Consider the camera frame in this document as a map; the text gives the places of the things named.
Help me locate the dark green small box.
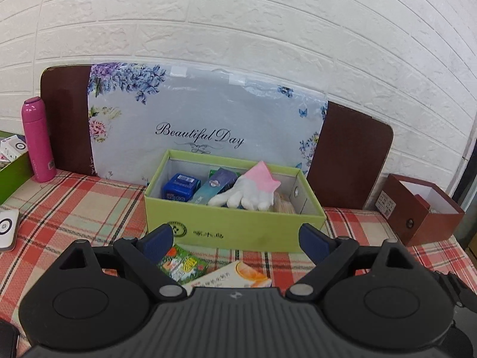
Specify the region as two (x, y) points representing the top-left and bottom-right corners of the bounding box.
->
(158, 245), (209, 285)

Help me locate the wooden sticks bundle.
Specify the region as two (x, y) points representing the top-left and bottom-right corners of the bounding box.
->
(273, 192), (297, 214)

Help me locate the blue small box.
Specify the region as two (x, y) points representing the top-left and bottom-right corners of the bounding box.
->
(162, 173), (201, 202)

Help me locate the light green shoe box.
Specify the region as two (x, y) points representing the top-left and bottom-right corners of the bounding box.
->
(144, 149), (327, 253)

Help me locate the plaid bed sheet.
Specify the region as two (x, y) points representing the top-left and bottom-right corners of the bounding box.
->
(0, 169), (477, 355)

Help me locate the dark brown headboard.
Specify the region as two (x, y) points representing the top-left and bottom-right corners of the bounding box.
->
(40, 65), (394, 209)

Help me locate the orange white medicine box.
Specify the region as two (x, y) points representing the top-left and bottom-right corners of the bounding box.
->
(184, 261), (272, 293)

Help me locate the white glove pink cuff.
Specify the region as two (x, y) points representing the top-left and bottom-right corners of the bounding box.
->
(207, 161), (281, 211)

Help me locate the brown cardboard box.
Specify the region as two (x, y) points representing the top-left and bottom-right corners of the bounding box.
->
(375, 175), (465, 246)

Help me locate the teal purple box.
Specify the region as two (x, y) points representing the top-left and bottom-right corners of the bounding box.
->
(189, 167), (238, 204)

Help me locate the white charger device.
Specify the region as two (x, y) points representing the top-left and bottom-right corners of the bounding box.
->
(0, 209), (19, 252)

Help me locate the floral pillow Beautiful Day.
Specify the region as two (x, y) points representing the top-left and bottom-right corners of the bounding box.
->
(87, 62), (328, 185)

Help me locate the green tray box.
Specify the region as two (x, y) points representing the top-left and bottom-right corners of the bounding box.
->
(1, 131), (33, 204)

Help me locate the pink thermos bottle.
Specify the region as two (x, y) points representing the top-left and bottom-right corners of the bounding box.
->
(21, 96), (57, 183)

